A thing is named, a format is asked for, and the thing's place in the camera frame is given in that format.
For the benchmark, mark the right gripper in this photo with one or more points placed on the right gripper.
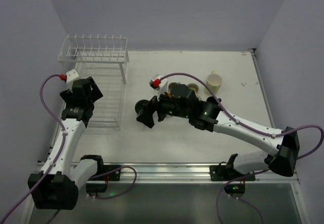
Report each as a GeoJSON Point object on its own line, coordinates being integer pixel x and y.
{"type": "Point", "coordinates": [154, 108]}

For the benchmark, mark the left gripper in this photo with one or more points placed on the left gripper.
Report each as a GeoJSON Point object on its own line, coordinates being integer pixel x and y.
{"type": "Point", "coordinates": [94, 89]}

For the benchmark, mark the olive green mug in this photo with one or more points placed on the olive green mug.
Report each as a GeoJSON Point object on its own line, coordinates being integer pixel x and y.
{"type": "Point", "coordinates": [172, 85]}

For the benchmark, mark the speckled beige bowl cup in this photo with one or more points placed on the speckled beige bowl cup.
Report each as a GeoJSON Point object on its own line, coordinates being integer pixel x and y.
{"type": "Point", "coordinates": [193, 87]}

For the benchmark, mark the navy patterned cup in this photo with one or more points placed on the navy patterned cup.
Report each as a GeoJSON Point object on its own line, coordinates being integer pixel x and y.
{"type": "Point", "coordinates": [213, 101]}

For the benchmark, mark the yellow green mug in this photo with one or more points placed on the yellow green mug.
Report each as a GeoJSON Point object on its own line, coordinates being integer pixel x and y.
{"type": "Point", "coordinates": [214, 81]}

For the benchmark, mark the dark green mug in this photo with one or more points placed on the dark green mug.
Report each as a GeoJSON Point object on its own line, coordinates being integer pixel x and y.
{"type": "Point", "coordinates": [140, 105]}

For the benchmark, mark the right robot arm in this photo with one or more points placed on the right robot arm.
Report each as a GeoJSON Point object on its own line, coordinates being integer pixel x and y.
{"type": "Point", "coordinates": [276, 153]}

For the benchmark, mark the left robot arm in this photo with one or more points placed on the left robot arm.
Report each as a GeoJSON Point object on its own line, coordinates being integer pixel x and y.
{"type": "Point", "coordinates": [57, 184]}

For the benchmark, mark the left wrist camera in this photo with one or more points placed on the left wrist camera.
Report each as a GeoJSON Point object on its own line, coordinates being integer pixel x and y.
{"type": "Point", "coordinates": [72, 76]}

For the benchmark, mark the white wire dish rack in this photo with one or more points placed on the white wire dish rack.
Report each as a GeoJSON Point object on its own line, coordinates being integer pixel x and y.
{"type": "Point", "coordinates": [105, 59]}

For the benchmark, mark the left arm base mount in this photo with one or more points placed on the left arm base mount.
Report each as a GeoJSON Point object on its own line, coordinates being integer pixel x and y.
{"type": "Point", "coordinates": [104, 174]}

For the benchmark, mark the aluminium mounting rail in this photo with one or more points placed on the aluminium mounting rail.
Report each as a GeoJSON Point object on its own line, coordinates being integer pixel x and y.
{"type": "Point", "coordinates": [187, 173]}

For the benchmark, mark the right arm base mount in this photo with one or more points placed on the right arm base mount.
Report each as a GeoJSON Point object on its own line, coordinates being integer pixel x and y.
{"type": "Point", "coordinates": [225, 174]}

